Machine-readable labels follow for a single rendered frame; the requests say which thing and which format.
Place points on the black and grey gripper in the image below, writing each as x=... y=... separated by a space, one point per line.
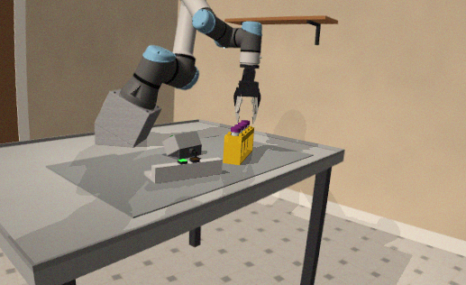
x=246 y=89

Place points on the grey key housing with blue and green buttons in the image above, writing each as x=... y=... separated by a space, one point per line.
x=183 y=145

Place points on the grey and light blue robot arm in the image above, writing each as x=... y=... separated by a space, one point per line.
x=177 y=68

